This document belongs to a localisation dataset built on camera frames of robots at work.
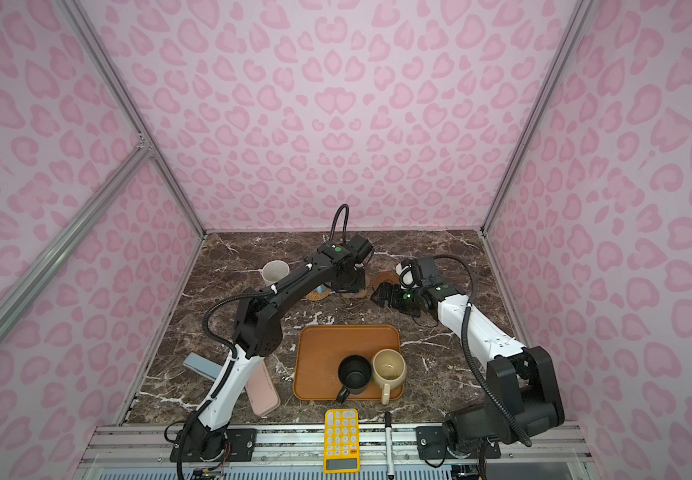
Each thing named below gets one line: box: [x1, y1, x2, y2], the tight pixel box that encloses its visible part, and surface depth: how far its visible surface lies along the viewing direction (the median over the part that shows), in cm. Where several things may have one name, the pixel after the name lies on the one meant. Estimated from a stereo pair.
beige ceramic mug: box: [372, 348, 407, 405], surface depth 78 cm
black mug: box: [336, 354, 372, 404], surface depth 79 cm
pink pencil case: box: [245, 360, 281, 417], surface depth 80 cm
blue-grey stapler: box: [183, 352, 223, 381], surface depth 84 cm
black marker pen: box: [384, 411, 395, 480], surface depth 74 cm
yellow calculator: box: [324, 409, 360, 474], surface depth 75 cm
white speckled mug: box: [262, 260, 290, 284], surface depth 100 cm
